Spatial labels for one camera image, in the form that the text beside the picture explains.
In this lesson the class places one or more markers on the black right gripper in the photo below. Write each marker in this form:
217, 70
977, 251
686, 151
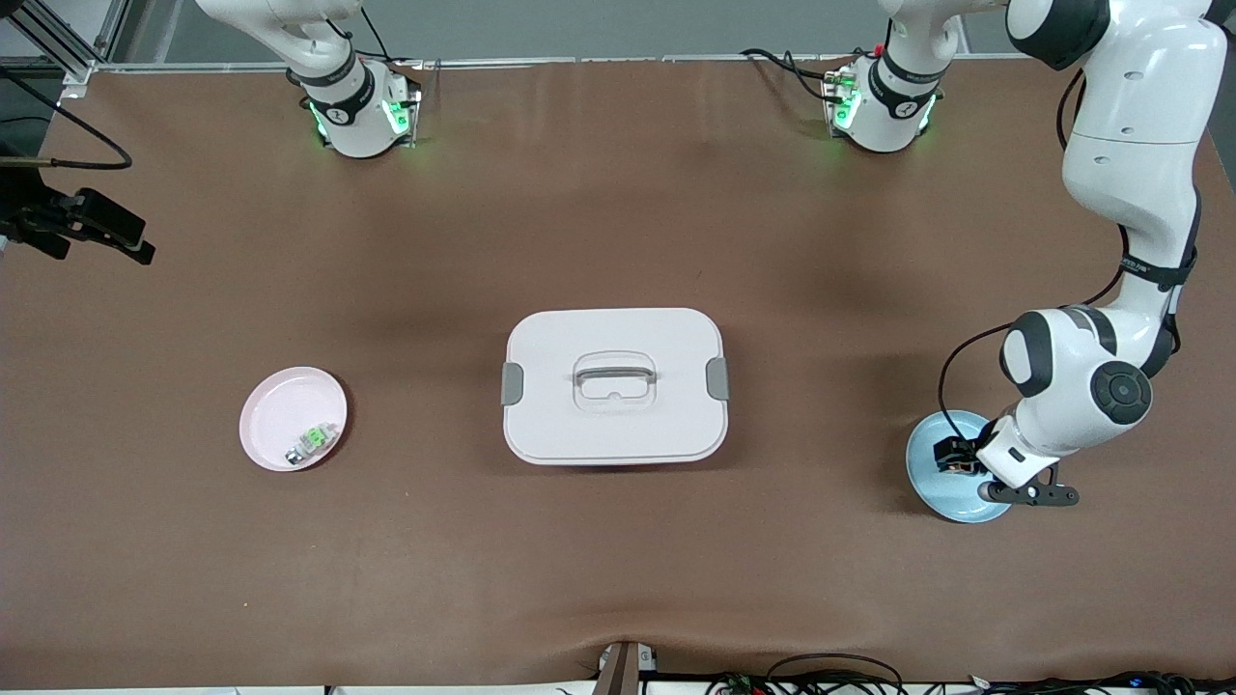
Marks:
37, 220

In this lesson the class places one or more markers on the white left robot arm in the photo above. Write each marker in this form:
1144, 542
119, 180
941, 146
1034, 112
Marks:
1130, 125

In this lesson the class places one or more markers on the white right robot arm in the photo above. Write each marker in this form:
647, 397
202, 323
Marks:
357, 125

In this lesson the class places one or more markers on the blue round plate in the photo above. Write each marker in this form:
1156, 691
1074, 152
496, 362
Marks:
932, 487

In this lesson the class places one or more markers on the pink round plate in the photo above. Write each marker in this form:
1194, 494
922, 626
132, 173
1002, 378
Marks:
280, 415

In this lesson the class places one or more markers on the white lidded storage box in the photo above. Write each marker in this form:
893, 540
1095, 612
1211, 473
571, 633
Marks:
666, 425

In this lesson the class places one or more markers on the brown table mat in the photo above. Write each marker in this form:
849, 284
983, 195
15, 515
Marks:
618, 579

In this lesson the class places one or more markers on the aluminium frame corner post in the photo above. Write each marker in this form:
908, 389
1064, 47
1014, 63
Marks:
77, 72

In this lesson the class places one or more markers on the green and white push-button switch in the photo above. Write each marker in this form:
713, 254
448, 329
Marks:
314, 441

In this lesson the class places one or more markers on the brown camera mount bracket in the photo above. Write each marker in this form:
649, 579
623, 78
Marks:
623, 671

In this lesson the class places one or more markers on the aluminium table edge rail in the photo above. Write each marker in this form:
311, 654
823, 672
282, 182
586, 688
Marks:
628, 60

